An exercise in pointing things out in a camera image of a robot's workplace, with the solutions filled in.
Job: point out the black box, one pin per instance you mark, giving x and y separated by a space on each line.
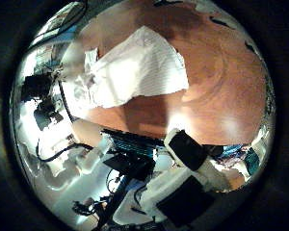
131 165

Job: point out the blue lit equipment rack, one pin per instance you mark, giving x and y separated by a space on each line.
133 144

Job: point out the white cloth garment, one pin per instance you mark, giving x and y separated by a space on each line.
141 70

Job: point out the person in blue shirt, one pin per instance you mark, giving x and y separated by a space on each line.
229 152

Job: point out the person in teal shirt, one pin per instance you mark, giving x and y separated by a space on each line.
252 160

